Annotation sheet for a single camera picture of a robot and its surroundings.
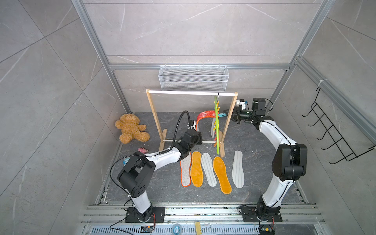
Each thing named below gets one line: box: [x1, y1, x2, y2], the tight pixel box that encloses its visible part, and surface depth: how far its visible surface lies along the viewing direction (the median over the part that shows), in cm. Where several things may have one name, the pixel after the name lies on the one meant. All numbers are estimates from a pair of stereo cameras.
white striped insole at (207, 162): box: [201, 152, 217, 188], surface depth 92 cm
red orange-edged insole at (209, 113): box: [195, 110, 216, 132], surface depth 85 cm
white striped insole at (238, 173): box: [232, 150, 245, 189], surface depth 90 cm
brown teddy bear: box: [115, 113, 151, 144], surface depth 100 cm
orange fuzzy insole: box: [213, 156, 233, 195], surface depth 88 cm
